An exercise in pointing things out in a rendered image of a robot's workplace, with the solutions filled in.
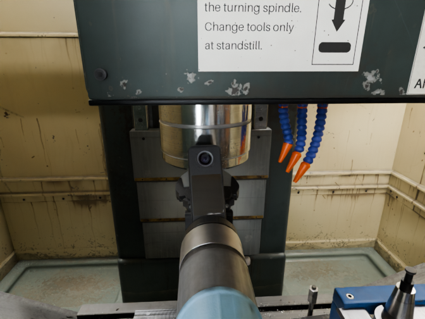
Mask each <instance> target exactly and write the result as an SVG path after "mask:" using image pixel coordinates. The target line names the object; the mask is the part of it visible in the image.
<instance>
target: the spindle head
mask: <svg viewBox="0 0 425 319"><path fill-rule="evenodd" d="M73 5H74V10H75V18H76V23H77V31H78V40H79V45H80V53H81V58H82V66H83V74H84V79H85V88H86V90H87V92H88V97H89V99H90V100H89V106H153V105H234V104H395V103H425V94H406V93H407V88H408V84H409V79H410V74H411V71H412V65H413V62H414V56H415V53H416V48H417V43H418V39H419V34H420V31H421V25H422V20H423V16H424V11H425V0H369V7H368V12H367V20H366V27H365V31H364V38H363V43H362V51H361V55H360V62H359V69H358V72H199V57H198V16H197V0H73Z"/></svg>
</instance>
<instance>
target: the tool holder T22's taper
mask: <svg viewBox="0 0 425 319"><path fill-rule="evenodd" d="M399 285H400V282H397V284H396V286H395V287H394V289H393V291H392V293H391V295H390V297H389V298H388V300H387V302H386V304H385V307H384V308H383V310H382V312H381V317H382V319H414V307H415V298H416V290H415V289H414V288H413V290H412V292H406V291H404V290H402V289H401V288H400V286H399Z"/></svg>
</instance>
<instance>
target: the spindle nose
mask: <svg viewBox="0 0 425 319"><path fill-rule="evenodd" d="M158 114H159V134H160V144H161V150H162V156H163V160H165V162H167V163H168V164H169V165H171V166H174V167H177V168H181V169H184V170H188V150H189V148H190V147H191V146H200V145H217V146H219V148H220V150H221V162H222V170H225V169H229V168H233V167H236V166H238V165H241V164H242V163H244V162H245V161H246V160H247V159H248V158H249V150H250V139H251V125H252V120H251V118H252V104H234V105H158Z"/></svg>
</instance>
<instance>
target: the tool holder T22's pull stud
mask: <svg viewBox="0 0 425 319"><path fill-rule="evenodd" d="M405 271H406V274H405V276H404V277H402V278H401V281H400V285H399V286H400V288H401V289H402V290H404V291H406V292H412V290H413V287H414V281H413V276H414V275H416V273H417V270H416V269H415V268H413V267H411V266H406V267H405Z"/></svg>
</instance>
